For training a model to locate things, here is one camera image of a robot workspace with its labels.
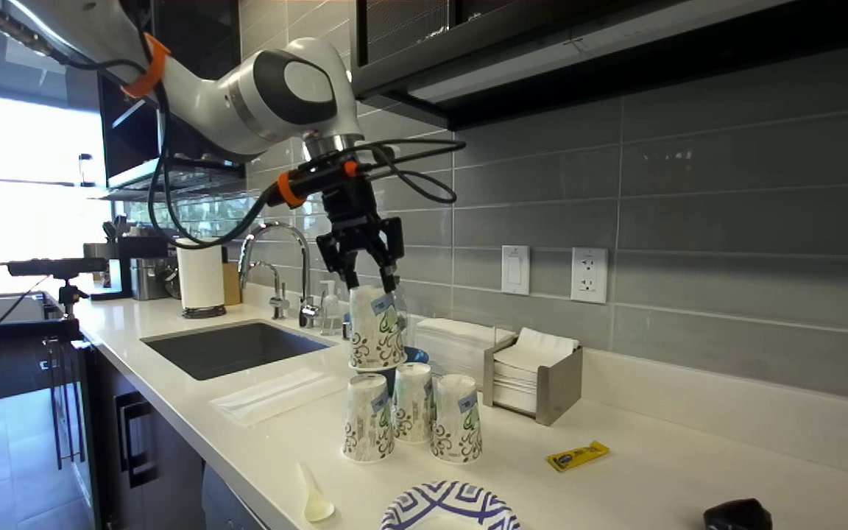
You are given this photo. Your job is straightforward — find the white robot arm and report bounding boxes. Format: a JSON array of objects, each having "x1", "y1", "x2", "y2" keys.
[{"x1": 0, "y1": 0, "x2": 403, "y2": 292}]

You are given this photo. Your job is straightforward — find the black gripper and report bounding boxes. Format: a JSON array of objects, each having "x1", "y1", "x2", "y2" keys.
[{"x1": 318, "y1": 177, "x2": 403, "y2": 295}]

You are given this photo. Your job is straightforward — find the chrome faucet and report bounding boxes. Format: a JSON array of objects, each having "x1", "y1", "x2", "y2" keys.
[{"x1": 235, "y1": 221, "x2": 321, "y2": 333}]

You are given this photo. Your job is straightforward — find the paper towel roll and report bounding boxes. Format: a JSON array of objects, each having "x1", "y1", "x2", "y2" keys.
[{"x1": 178, "y1": 248, "x2": 227, "y2": 318}]

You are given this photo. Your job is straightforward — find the yellow packet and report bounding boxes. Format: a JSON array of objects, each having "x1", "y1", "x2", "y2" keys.
[{"x1": 545, "y1": 442, "x2": 609, "y2": 474}]

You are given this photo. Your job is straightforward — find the patterned paper plate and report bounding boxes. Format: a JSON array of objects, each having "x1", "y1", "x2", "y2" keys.
[{"x1": 380, "y1": 479, "x2": 522, "y2": 530}]

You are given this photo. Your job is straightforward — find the small black object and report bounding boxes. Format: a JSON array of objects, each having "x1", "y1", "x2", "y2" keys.
[{"x1": 704, "y1": 498, "x2": 771, "y2": 530}]

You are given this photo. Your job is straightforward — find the coffee machine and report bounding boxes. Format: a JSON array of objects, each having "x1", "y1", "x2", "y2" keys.
[{"x1": 113, "y1": 227, "x2": 175, "y2": 299}]

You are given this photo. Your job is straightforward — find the napkin holder with napkins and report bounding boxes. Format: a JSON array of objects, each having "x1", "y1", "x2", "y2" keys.
[{"x1": 483, "y1": 326, "x2": 584, "y2": 424}]

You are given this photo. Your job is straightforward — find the white power outlet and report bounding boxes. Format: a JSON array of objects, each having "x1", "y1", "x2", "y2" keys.
[{"x1": 572, "y1": 248, "x2": 606, "y2": 302}]

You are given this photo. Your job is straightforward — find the kitchen sink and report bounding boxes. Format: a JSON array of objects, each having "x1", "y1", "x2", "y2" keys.
[{"x1": 148, "y1": 321, "x2": 324, "y2": 379}]

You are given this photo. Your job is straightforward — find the camera on tripod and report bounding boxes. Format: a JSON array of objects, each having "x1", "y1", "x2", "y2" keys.
[{"x1": 6, "y1": 221, "x2": 119, "y2": 315}]

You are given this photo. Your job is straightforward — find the black upper cabinet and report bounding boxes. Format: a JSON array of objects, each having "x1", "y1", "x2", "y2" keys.
[{"x1": 353, "y1": 0, "x2": 848, "y2": 128}]

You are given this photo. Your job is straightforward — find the white light switch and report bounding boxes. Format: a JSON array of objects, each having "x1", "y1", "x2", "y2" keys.
[{"x1": 502, "y1": 245, "x2": 530, "y2": 295}]

